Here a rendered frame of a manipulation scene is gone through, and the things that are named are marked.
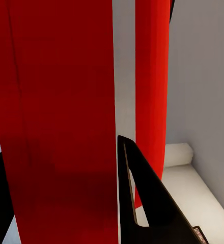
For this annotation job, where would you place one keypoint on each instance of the radio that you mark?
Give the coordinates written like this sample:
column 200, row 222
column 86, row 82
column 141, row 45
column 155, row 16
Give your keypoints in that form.
column 75, row 74

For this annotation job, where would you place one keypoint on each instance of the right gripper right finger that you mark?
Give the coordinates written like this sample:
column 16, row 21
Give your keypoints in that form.
column 167, row 223

